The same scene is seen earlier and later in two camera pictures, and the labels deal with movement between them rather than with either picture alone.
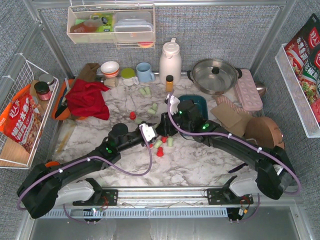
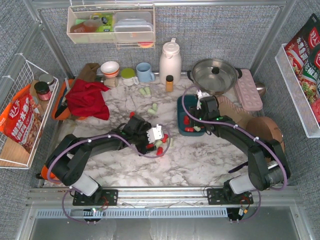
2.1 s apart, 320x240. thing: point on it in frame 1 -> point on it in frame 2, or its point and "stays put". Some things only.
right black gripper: x=184 y=108 -> x=196 y=116
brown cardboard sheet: x=232 y=120 stays put
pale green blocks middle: x=151 y=111 stays put
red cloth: x=86 y=99 stays put
